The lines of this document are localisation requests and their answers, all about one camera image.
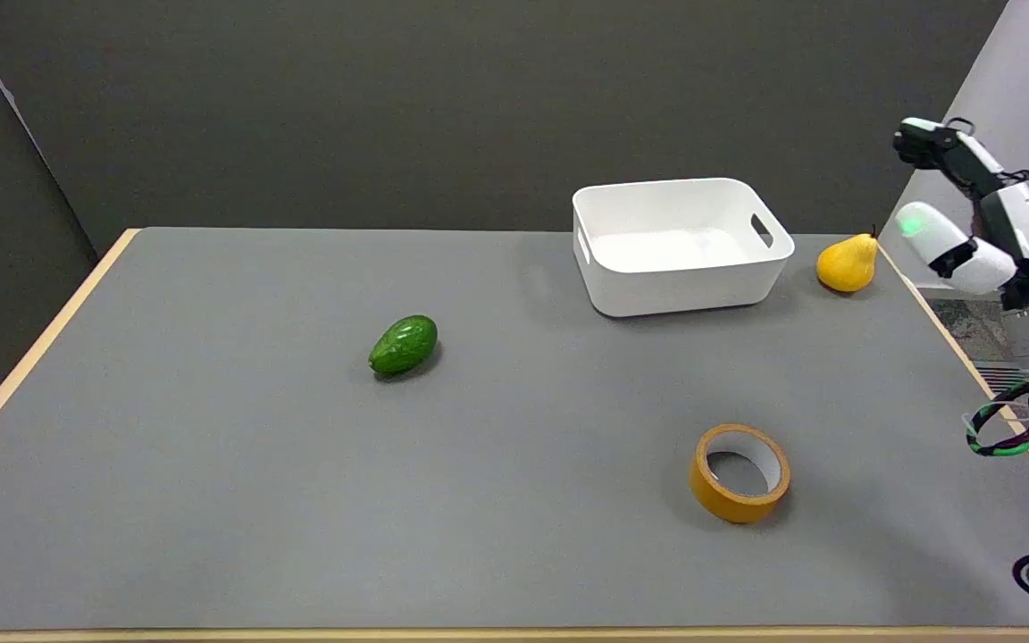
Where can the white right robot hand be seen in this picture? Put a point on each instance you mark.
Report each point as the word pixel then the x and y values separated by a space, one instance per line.
pixel 1006 223

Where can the yellow tape roll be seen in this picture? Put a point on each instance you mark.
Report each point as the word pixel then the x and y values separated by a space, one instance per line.
pixel 740 473

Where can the floor vent grille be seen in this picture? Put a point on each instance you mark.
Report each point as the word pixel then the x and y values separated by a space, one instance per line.
pixel 999 375

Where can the yellow pear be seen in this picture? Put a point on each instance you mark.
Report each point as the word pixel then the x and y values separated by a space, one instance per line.
pixel 847 263

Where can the white plastic bin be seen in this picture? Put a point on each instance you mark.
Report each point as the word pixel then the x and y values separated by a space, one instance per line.
pixel 681 246

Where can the green avocado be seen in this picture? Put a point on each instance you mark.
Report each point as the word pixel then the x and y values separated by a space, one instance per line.
pixel 403 345

